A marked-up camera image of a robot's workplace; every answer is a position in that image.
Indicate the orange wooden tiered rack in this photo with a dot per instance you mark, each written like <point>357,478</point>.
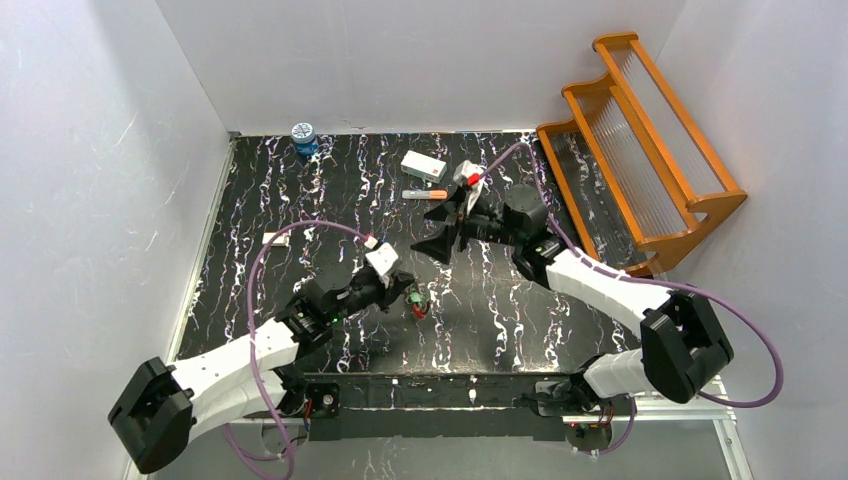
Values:
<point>642,183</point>

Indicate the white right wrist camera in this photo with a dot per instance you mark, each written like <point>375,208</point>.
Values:
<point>468,174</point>

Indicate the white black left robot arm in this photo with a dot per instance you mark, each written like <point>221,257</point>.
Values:
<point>164,407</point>

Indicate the small white eraser block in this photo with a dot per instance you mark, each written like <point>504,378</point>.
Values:
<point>273,239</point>

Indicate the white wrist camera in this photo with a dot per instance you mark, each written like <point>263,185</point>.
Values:
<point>383,259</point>
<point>468,174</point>

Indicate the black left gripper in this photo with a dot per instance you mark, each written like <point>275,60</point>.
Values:
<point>400,288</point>

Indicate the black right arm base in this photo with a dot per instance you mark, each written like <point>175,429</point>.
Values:
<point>595,426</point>

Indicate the white orange marker pen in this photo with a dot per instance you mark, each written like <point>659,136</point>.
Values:
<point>429,195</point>

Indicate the white green small box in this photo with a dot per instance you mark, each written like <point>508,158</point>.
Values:
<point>423,166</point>

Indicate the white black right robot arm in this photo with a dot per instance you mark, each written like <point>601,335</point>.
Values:
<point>682,343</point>

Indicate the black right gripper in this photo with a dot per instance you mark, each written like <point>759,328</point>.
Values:
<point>460,229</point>

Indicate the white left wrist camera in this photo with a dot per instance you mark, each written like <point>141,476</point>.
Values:
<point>383,259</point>

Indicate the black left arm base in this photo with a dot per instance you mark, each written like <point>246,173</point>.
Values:
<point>308,399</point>

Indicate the aluminium frame rail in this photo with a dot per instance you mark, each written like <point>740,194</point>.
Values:
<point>212,407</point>

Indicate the blue jar with white lid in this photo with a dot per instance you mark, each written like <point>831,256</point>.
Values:
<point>304,139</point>

